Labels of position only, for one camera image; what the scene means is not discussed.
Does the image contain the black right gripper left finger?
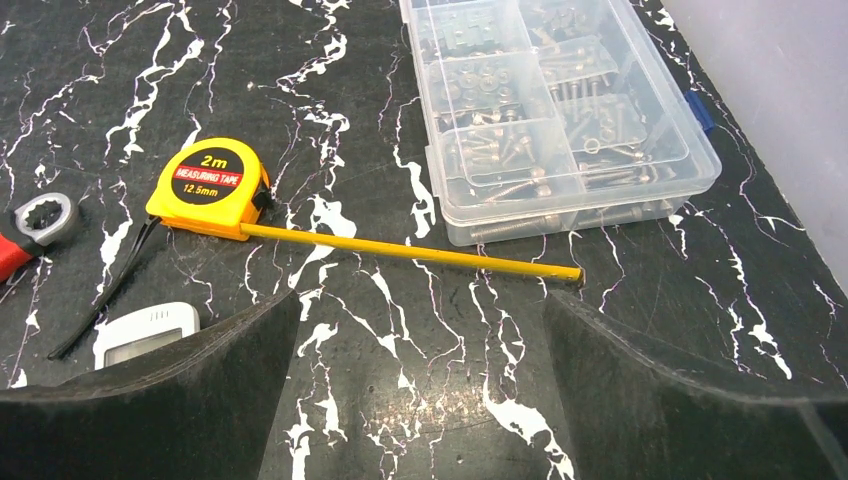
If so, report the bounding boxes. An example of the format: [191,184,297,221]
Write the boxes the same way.
[1,291,301,479]

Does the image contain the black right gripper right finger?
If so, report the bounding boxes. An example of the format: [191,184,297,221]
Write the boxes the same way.
[543,290,847,479]

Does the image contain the small white digital device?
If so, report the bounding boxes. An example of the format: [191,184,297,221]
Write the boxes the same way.
[93,302,200,370]

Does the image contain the yellow tape measure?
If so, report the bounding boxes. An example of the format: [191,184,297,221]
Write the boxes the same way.
[145,137,272,241]

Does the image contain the clear plastic screw box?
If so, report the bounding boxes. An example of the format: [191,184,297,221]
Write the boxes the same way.
[401,1,722,246]

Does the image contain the black cable tie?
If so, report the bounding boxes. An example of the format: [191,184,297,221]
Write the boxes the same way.
[47,215,162,361]

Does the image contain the red handled ratchet wrench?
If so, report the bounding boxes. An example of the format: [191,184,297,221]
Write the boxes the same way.
[1,192,80,281]

